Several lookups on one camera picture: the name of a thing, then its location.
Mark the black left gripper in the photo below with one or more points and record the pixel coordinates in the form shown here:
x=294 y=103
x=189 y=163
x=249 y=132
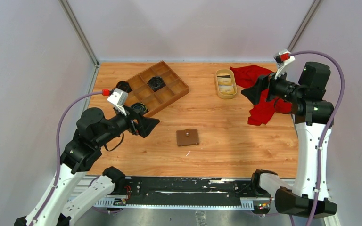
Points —
x=145 y=124

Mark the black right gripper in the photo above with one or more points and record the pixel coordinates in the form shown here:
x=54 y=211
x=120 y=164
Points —
x=263 y=82

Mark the beige oval tray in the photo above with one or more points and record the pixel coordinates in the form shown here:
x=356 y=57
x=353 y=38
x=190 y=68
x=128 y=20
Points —
x=225 y=73

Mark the brown leather card holder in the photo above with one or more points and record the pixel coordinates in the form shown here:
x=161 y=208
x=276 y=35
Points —
x=187 y=137

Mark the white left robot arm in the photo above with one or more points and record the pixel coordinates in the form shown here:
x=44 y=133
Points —
x=75 y=161

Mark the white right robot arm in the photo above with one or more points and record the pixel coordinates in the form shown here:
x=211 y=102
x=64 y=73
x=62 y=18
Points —
x=308 y=197

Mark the gold card in tray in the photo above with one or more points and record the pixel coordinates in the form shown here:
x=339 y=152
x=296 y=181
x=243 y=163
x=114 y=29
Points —
x=226 y=81
x=226 y=90

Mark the red cloth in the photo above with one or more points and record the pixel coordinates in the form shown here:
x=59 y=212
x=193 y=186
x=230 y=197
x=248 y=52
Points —
x=261 y=113

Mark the brown wooden compartment tray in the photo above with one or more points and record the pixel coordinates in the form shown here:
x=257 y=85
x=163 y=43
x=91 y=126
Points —
x=154 y=89

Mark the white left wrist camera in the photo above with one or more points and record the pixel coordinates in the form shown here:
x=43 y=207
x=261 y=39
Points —
x=117 y=99

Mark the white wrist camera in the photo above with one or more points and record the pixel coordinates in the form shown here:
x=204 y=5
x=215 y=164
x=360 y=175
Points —
x=117 y=99
x=283 y=60

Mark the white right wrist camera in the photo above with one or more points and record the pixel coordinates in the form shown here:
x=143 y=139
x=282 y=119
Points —
x=283 y=60

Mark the aluminium table edge rail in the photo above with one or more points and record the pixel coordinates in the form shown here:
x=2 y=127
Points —
x=91 y=86

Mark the right aluminium corner post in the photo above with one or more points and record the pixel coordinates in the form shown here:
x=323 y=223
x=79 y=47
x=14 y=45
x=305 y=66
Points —
x=304 y=23

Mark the aluminium corner post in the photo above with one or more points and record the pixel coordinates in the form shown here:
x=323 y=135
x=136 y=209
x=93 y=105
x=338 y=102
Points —
x=304 y=23
x=78 y=30

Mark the left aluminium corner post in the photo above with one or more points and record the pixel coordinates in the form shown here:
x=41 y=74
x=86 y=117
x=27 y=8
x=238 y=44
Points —
x=78 y=30

